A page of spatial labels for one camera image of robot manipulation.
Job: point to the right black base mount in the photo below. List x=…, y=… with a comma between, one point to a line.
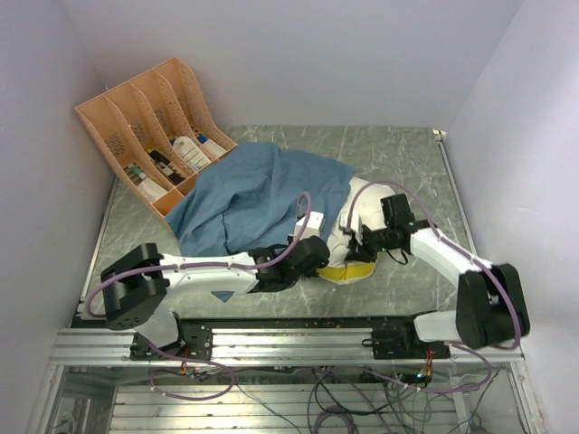
x=395, y=337

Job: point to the white pillow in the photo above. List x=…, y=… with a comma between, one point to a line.
x=361, y=210

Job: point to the white tube with blue cap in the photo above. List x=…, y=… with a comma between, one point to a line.
x=212, y=147

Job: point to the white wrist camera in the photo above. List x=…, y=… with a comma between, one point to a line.
x=307, y=228
x=351, y=226

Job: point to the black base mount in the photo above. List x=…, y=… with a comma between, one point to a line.
x=193, y=340
x=395, y=337

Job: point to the aluminium frame rail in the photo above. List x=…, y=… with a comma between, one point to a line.
x=247, y=347

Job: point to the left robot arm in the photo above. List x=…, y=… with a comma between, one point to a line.
x=138, y=288

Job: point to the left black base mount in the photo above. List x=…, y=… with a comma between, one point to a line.
x=193, y=340

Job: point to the blue pillowcase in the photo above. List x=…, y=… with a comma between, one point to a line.
x=253, y=197

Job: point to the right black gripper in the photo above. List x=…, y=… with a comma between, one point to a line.
x=360, y=252

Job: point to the orange plastic file organizer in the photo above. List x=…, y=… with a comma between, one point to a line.
x=150, y=111

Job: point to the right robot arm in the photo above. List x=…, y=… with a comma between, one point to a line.
x=490, y=310

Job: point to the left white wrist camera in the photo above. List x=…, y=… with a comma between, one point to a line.
x=307, y=228

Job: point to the white lotion bottle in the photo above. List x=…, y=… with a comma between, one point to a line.
x=191, y=153

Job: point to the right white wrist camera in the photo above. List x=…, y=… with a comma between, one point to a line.
x=351, y=226

